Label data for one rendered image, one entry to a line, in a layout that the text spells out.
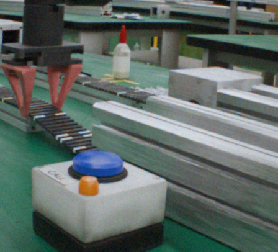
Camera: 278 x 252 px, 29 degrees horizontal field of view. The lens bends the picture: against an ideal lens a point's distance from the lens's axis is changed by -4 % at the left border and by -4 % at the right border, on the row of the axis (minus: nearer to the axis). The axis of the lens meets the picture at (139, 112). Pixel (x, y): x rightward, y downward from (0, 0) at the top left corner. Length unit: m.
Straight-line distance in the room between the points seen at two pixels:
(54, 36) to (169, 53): 2.92
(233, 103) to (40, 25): 0.27
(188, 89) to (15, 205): 0.31
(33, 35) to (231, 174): 0.37
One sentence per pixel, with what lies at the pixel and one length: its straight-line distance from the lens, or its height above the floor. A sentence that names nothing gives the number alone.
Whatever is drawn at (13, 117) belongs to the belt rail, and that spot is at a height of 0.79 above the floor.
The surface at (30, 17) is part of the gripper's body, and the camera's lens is 0.72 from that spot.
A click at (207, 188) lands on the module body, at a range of 0.46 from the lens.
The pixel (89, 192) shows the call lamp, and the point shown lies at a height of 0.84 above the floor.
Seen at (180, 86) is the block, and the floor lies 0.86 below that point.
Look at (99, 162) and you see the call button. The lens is 0.42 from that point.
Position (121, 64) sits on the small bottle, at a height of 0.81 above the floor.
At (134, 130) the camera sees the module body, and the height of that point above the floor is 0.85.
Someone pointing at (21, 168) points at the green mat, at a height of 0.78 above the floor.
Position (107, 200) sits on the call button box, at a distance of 0.40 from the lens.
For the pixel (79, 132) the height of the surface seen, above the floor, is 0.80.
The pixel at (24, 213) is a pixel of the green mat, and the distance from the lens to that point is 0.51.
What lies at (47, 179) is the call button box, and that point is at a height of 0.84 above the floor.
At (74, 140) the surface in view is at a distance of 0.68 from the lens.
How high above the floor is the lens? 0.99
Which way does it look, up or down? 13 degrees down
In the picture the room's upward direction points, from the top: 3 degrees clockwise
